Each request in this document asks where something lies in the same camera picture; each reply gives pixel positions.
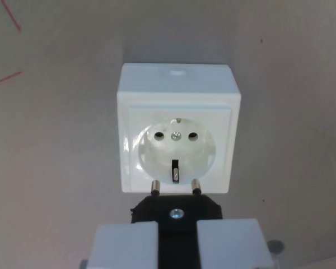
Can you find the black two-pin power plug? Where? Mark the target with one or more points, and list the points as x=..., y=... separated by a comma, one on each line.
x=177, y=241

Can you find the white wall socket box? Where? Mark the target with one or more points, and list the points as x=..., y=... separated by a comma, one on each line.
x=179, y=95

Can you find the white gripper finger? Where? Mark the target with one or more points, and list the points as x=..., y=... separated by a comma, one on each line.
x=124, y=246
x=229, y=243

